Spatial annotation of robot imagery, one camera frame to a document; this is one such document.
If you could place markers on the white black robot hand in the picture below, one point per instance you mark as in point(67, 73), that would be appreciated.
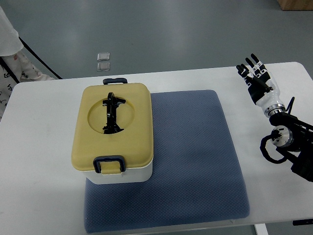
point(262, 87)

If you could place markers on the yellow storage box lid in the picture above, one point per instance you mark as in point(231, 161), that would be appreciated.
point(114, 128)

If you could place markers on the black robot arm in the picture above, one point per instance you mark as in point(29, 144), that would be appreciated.
point(293, 139)

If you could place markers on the cardboard box corner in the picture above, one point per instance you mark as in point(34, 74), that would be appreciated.
point(296, 5)

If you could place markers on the white storage box base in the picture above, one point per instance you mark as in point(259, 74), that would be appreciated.
point(126, 175)

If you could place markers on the blue fabric cushion mat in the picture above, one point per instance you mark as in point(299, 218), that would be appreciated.
point(196, 173)

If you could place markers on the black table control panel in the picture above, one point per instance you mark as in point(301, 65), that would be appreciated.
point(302, 222)

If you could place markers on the white table leg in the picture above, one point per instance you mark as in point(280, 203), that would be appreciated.
point(261, 229)

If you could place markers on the upper floor socket plate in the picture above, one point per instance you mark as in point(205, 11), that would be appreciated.
point(103, 56)

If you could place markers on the person in white clothing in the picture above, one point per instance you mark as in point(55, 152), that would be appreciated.
point(15, 67)

